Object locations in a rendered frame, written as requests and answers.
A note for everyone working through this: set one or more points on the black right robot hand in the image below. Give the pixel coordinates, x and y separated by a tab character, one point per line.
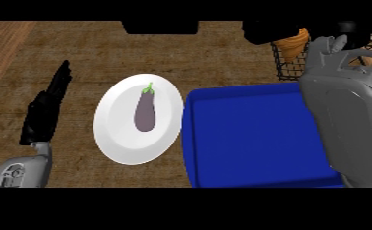
264	32

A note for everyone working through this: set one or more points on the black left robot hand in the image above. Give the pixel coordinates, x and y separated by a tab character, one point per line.
45	109

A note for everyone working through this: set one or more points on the golden brown croissant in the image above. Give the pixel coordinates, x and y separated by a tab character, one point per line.
295	45

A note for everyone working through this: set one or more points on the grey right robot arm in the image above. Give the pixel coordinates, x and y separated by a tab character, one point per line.
339	109

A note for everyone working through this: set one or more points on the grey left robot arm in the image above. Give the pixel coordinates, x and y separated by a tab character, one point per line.
30	168

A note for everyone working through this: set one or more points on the blue tray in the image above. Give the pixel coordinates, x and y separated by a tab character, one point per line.
252	135

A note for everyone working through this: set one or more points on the white oval plate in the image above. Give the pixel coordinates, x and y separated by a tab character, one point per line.
122	129

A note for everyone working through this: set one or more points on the purple eggplant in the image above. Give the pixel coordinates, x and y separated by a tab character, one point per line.
145	112

